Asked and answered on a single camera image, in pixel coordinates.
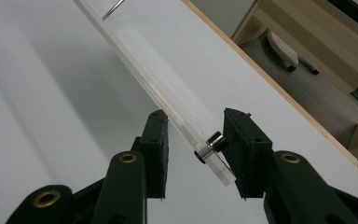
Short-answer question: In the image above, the clear acrylic plate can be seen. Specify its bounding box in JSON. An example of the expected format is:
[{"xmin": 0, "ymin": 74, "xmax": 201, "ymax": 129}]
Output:
[{"xmin": 73, "ymin": 0, "xmax": 238, "ymax": 188}]

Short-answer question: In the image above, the wooden cabinet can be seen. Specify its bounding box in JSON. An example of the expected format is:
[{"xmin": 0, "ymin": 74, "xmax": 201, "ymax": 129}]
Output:
[{"xmin": 232, "ymin": 0, "xmax": 358, "ymax": 161}]

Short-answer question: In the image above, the short metal standoff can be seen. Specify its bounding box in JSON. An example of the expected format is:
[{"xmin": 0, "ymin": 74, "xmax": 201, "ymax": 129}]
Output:
[{"xmin": 194, "ymin": 131, "xmax": 230, "ymax": 165}]

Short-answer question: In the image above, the black horizontal frame bar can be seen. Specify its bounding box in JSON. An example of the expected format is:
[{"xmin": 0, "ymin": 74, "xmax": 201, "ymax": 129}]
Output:
[{"xmin": 326, "ymin": 0, "xmax": 358, "ymax": 37}]

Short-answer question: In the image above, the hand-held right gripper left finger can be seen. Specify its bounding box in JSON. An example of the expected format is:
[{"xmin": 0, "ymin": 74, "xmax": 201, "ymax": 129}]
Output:
[{"xmin": 91, "ymin": 108, "xmax": 170, "ymax": 224}]

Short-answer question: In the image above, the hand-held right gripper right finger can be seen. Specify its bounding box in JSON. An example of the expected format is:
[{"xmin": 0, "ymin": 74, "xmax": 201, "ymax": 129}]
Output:
[{"xmin": 223, "ymin": 107, "xmax": 358, "ymax": 224}]

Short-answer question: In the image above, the thin metal pin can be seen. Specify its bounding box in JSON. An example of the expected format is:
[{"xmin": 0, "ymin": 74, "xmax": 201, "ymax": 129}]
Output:
[{"xmin": 101, "ymin": 0, "xmax": 126, "ymax": 21}]

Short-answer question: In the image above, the white board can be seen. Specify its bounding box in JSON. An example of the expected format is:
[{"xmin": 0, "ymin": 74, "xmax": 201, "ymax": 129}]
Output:
[{"xmin": 0, "ymin": 0, "xmax": 358, "ymax": 224}]

